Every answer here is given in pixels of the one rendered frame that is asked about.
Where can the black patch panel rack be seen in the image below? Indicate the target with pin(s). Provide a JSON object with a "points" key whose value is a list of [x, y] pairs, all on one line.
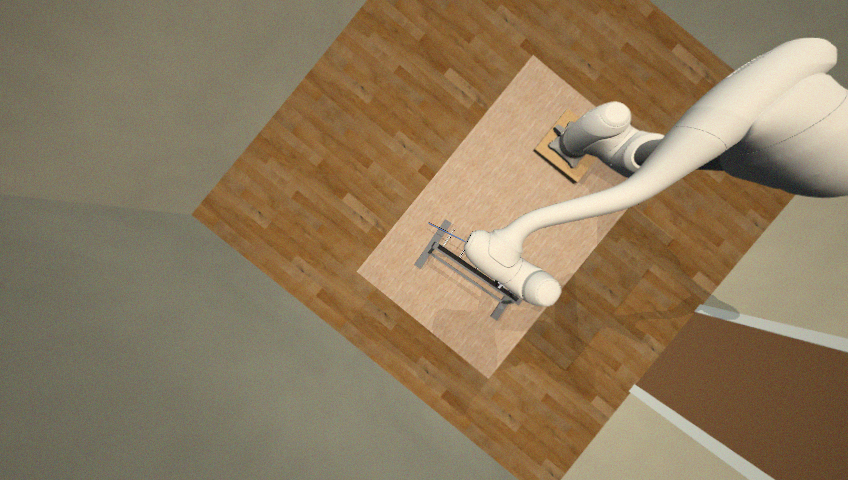
{"points": [[507, 295]]}

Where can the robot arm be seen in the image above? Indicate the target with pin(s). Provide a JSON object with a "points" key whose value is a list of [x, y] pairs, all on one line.
{"points": [[783, 119]]}

